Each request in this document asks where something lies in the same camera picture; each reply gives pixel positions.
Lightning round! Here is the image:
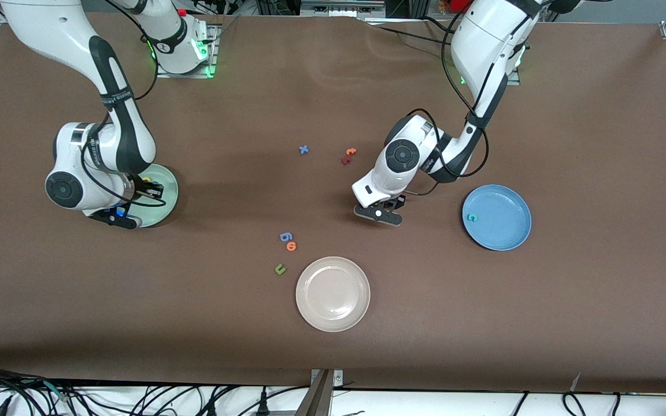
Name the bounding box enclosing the brown table mat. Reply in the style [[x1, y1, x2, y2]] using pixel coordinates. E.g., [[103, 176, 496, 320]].
[[0, 10, 666, 393]]

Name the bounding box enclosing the metal table edge bracket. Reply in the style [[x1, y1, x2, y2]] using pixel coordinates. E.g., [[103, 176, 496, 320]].
[[294, 368, 345, 416]]

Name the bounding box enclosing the beige plate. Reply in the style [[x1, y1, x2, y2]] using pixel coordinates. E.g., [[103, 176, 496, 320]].
[[295, 257, 371, 333]]

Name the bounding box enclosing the silver metal device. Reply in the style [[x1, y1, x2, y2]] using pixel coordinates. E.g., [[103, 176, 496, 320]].
[[300, 0, 387, 19]]

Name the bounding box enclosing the long black base cable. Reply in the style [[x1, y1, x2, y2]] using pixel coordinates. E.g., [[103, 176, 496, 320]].
[[368, 22, 455, 47]]

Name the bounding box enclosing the blue plate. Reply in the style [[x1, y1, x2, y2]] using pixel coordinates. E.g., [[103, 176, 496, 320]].
[[462, 184, 532, 251]]

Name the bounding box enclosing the green plate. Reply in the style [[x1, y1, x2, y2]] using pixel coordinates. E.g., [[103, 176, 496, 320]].
[[134, 164, 179, 228]]

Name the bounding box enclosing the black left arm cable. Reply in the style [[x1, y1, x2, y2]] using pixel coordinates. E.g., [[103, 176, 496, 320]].
[[405, 12, 490, 197]]

